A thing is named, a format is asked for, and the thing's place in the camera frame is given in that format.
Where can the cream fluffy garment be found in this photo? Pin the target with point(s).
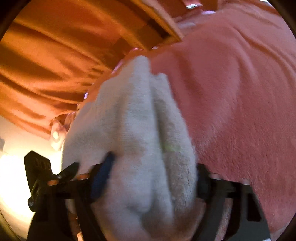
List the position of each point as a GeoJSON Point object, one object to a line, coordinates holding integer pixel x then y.
{"type": "Point", "coordinates": [151, 191]}

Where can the pink pouch with white button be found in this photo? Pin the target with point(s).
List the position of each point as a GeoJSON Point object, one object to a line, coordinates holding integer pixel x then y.
{"type": "Point", "coordinates": [60, 127]}

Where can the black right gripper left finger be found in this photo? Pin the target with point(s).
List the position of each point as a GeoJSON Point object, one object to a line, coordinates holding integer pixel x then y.
{"type": "Point", "coordinates": [50, 221]}

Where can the orange curtain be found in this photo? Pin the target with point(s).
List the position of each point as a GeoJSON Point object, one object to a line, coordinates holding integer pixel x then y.
{"type": "Point", "coordinates": [54, 51]}

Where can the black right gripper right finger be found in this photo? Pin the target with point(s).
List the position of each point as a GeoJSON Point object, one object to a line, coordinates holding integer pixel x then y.
{"type": "Point", "coordinates": [246, 220]}

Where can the pink bed blanket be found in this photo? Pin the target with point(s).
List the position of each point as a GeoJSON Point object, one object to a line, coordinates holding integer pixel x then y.
{"type": "Point", "coordinates": [253, 51]}

